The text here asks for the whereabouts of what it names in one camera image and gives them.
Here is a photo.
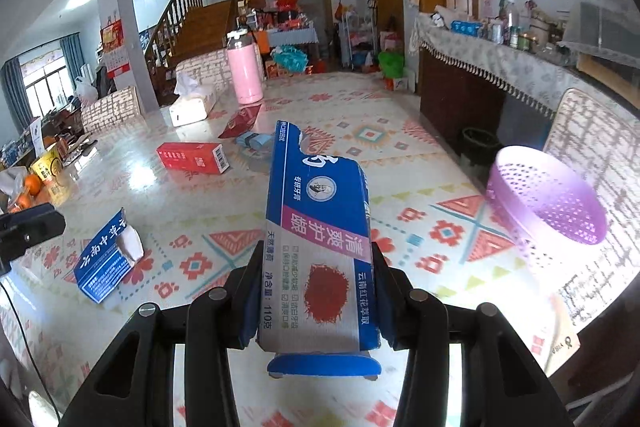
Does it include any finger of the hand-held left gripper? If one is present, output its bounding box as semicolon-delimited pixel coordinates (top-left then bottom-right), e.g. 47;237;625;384
0;202;67;277

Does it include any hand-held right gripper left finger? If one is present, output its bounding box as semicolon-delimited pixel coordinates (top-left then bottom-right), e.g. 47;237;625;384
59;241;265;427

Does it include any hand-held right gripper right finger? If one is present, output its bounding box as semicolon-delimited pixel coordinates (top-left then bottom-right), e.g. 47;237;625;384
371;246;576;427

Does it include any blue cardboard box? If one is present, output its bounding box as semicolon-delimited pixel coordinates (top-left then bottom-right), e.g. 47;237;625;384
74;208;146;304

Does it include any blue toothpaste box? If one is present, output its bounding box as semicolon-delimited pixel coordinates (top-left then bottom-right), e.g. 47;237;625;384
255;120;384;354

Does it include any red toothpaste box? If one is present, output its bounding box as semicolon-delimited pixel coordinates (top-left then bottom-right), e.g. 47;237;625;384
156;142;231;174

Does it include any blue tissue packet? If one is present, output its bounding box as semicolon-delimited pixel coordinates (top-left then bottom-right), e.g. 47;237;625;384
234;131;276;154

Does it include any red carton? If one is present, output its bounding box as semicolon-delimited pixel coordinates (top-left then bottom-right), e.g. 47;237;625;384
218;104;263;140

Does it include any purple plastic basket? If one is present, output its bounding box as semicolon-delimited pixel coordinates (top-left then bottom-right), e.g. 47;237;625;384
485;145;609;249

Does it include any black trash bin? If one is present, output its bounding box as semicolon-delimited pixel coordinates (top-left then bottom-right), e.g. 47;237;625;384
460;126;501;164

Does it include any clear plastic bag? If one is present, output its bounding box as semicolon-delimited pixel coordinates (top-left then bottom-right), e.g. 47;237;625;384
0;166;27;208

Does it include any yellow instant noodle bowl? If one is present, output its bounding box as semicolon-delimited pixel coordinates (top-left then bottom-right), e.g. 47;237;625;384
30;150;64;181

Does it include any blue curtain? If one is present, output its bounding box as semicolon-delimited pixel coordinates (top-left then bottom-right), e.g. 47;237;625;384
59;31;86;81
0;59;27;131

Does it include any window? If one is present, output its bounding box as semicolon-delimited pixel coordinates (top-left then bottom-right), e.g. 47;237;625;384
0;53;72;134

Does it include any white red-printed plastic bag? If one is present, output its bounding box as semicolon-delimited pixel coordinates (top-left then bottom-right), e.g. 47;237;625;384
74;76;100;108

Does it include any white tissue pack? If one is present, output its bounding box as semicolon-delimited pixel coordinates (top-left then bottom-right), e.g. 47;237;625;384
168;71;218;128

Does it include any dark wooden sideboard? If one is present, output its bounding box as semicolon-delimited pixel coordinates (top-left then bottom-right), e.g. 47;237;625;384
419;47;506;142

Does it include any pink thermos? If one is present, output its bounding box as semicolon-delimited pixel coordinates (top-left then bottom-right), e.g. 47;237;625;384
226;30;264;106

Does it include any green bag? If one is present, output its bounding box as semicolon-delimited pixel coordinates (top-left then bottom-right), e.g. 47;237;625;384
377;51;405;78

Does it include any teal gift bag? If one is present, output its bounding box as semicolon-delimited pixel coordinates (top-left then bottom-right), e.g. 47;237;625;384
272;45;307;74

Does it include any wooden staircase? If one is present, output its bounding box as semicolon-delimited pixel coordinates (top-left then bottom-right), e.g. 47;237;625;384
144;0;296;108

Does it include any metal rack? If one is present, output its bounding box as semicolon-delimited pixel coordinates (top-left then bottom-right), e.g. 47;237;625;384
339;6;377;71

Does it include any side table with cloth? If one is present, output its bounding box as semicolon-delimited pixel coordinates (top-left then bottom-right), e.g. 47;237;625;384
409;13;640;120

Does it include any large clear bottle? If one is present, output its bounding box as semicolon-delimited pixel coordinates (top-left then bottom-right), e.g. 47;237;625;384
506;4;521;46

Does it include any white mesh food cover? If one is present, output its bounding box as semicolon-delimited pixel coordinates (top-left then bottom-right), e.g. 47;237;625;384
556;0;640;58

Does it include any black cable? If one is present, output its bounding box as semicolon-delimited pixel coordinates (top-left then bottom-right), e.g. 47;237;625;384
0;277;67;419

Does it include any red wall calendar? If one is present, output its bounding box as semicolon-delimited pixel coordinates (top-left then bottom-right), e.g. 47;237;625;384
99;19;132;78

